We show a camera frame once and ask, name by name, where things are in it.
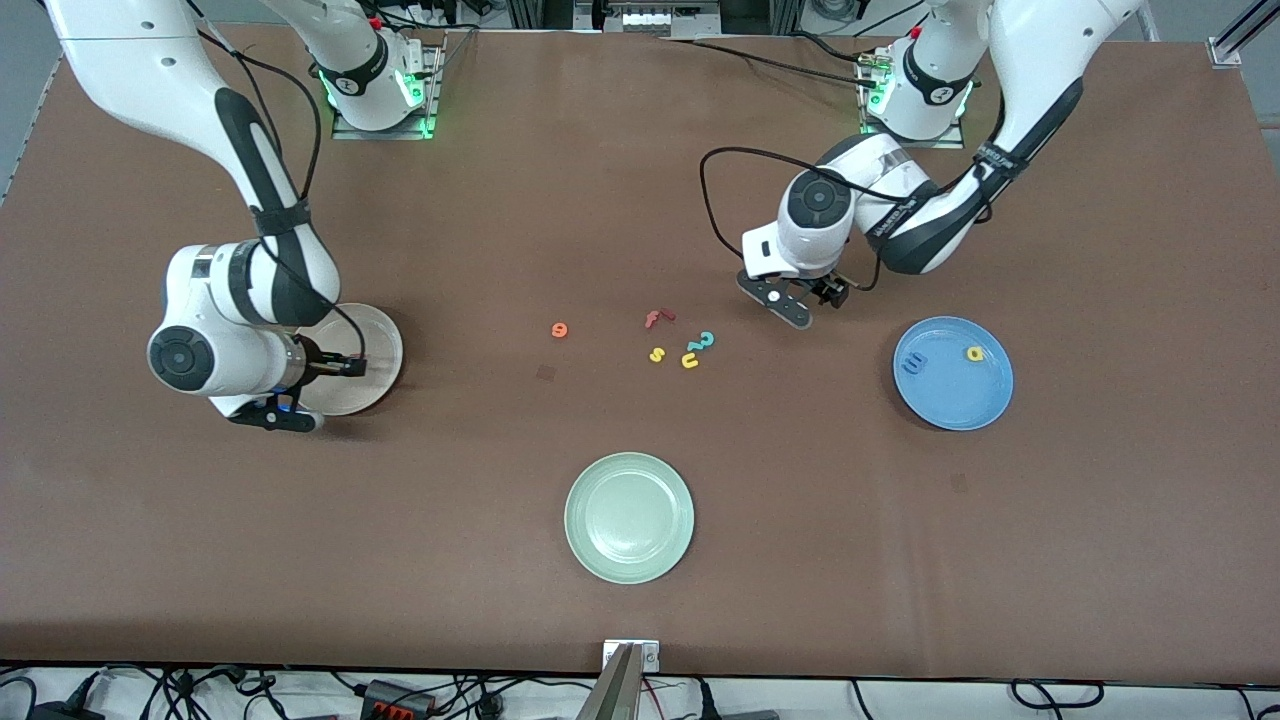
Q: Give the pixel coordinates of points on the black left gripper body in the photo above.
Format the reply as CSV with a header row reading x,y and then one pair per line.
x,y
829,290

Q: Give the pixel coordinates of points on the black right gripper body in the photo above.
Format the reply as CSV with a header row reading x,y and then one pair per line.
x,y
318,361

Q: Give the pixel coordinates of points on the blue letter m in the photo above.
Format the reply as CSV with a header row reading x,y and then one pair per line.
x,y
913,363

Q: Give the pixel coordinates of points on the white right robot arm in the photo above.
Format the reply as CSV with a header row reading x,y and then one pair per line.
x,y
150,60

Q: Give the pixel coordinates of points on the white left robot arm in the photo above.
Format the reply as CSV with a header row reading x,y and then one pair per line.
x,y
1030,50

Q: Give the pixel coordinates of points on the beige brown plate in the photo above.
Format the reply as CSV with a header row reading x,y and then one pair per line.
x,y
380,335

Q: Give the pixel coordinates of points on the teal digit two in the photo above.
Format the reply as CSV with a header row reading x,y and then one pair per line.
x,y
703,341

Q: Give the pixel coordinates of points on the blue plate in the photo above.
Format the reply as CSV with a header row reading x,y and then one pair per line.
x,y
953,385

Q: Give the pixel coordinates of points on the red letter f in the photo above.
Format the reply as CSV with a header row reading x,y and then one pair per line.
x,y
652,320

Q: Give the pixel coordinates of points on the pale green plate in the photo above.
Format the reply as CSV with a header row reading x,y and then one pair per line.
x,y
629,517

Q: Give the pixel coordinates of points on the red black power strip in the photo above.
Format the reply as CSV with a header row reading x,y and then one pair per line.
x,y
393,697

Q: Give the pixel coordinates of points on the grey metal mast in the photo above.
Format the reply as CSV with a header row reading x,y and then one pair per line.
x,y
615,692

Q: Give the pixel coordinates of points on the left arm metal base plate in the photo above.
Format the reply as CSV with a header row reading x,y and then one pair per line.
x,y
945,143

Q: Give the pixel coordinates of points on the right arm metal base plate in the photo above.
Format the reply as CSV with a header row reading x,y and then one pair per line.
x,y
380,133

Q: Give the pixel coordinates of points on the silver table edge bracket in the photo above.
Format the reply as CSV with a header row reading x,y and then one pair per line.
x,y
650,658

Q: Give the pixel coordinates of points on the aluminium frame corner post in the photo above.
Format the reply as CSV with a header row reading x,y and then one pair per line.
x,y
1225,50

